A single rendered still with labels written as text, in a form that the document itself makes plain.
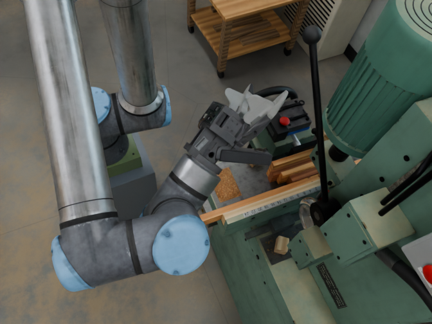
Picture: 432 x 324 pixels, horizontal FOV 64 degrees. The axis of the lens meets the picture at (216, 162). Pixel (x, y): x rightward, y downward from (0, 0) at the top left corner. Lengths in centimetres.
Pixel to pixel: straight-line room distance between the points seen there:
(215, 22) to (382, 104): 204
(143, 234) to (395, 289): 50
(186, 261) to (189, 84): 197
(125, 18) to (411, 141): 64
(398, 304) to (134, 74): 84
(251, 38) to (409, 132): 195
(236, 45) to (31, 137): 143
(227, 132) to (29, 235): 158
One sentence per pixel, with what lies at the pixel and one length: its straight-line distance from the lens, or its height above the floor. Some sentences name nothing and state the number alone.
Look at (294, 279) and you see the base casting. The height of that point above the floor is 80.
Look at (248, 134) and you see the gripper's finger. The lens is 64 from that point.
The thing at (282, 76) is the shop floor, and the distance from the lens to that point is 259.
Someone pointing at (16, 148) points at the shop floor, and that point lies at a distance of 234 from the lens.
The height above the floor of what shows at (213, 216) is 94.
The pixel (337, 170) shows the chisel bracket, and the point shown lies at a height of 107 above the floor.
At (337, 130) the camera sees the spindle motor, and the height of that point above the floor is 124.
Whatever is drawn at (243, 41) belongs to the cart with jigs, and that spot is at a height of 20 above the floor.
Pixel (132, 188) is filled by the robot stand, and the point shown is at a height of 49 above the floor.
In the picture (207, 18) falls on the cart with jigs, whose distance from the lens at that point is 265.
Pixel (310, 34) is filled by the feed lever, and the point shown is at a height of 141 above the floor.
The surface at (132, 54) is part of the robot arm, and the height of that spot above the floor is 117.
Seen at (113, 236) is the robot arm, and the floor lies 130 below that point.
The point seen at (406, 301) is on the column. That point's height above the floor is 116.
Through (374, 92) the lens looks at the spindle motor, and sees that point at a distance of 68.
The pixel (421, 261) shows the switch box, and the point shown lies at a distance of 60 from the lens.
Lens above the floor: 183
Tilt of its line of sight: 61 degrees down
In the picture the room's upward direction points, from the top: 10 degrees clockwise
